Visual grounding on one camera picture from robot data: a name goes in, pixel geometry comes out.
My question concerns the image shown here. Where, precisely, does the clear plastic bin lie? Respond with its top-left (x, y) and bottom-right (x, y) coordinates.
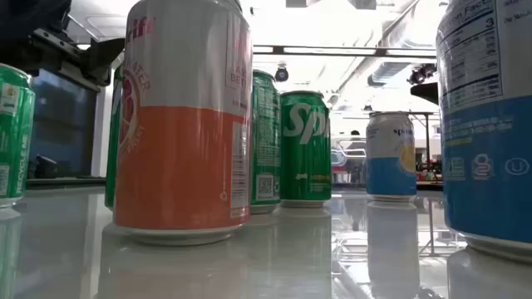
top-left (331, 136), bottom-right (368, 184)

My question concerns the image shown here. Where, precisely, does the black overhead camera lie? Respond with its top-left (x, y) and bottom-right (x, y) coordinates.
top-left (273, 61), bottom-right (290, 83)

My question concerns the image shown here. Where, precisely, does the small black background object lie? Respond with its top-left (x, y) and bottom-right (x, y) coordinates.
top-left (28, 154), bottom-right (59, 179)

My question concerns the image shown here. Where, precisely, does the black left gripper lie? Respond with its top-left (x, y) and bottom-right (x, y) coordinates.
top-left (0, 0), bottom-right (126, 93)

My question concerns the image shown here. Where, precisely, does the green Sprite soda can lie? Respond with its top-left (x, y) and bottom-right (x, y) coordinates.
top-left (249, 69), bottom-right (282, 215)
top-left (104, 61), bottom-right (126, 209)
top-left (0, 62), bottom-right (37, 209)
top-left (279, 90), bottom-right (333, 208)

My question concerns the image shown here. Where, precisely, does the blue white Spindrift can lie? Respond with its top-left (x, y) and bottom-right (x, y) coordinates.
top-left (365, 110), bottom-right (418, 203)
top-left (435, 0), bottom-right (532, 263)

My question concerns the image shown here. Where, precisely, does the dark screen panel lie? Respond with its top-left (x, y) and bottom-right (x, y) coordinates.
top-left (27, 68), bottom-right (101, 179)

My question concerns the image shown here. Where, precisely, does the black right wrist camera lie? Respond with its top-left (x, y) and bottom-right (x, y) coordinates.
top-left (406, 62), bottom-right (438, 86)

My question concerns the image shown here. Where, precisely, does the orange white Spindrift can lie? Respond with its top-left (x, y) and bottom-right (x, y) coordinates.
top-left (112, 0), bottom-right (254, 247)

